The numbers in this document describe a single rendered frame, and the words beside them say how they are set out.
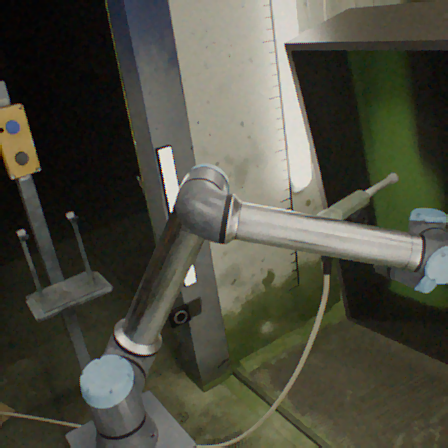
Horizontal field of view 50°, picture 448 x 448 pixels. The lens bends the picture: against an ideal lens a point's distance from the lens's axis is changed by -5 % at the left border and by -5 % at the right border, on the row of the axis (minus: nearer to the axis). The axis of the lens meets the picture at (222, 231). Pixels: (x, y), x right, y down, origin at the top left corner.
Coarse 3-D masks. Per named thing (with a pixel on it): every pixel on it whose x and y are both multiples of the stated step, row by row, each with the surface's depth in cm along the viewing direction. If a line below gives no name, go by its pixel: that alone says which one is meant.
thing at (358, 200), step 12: (384, 180) 162; (396, 180) 164; (360, 192) 154; (372, 192) 157; (336, 204) 149; (348, 204) 149; (360, 204) 152; (324, 216) 144; (336, 216) 145; (348, 216) 150; (324, 264) 153
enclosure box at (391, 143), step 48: (288, 48) 150; (336, 48) 136; (384, 48) 125; (432, 48) 115; (336, 96) 172; (384, 96) 176; (432, 96) 161; (336, 144) 179; (384, 144) 189; (432, 144) 172; (336, 192) 185; (384, 192) 203; (432, 192) 184; (384, 288) 221; (432, 336) 191
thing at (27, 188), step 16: (0, 96) 176; (32, 176) 192; (32, 192) 193; (32, 208) 195; (32, 224) 197; (48, 240) 203; (48, 256) 205; (48, 272) 207; (64, 320) 217; (80, 336) 224; (80, 352) 226; (80, 368) 231
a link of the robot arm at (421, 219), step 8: (424, 208) 124; (416, 216) 120; (424, 216) 118; (432, 216) 118; (440, 216) 118; (416, 224) 120; (424, 224) 118; (432, 224) 117; (440, 224) 118; (408, 232) 125; (416, 232) 119
